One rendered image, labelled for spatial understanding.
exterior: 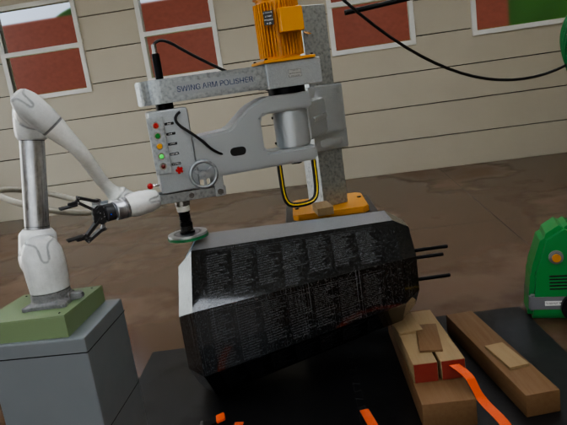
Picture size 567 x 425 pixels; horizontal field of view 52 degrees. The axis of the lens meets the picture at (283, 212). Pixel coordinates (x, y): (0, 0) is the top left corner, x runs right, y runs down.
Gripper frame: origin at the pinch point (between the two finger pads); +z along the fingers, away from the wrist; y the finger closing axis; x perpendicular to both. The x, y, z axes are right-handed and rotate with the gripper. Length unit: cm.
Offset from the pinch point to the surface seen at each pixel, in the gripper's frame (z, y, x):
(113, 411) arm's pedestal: 6, -72, 28
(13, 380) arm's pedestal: 35, -50, 12
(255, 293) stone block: -76, -56, 14
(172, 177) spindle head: -65, -1, -32
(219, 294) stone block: -62, -55, 3
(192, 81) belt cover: -83, 44, -30
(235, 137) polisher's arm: -99, 14, -22
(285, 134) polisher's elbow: -126, 10, -14
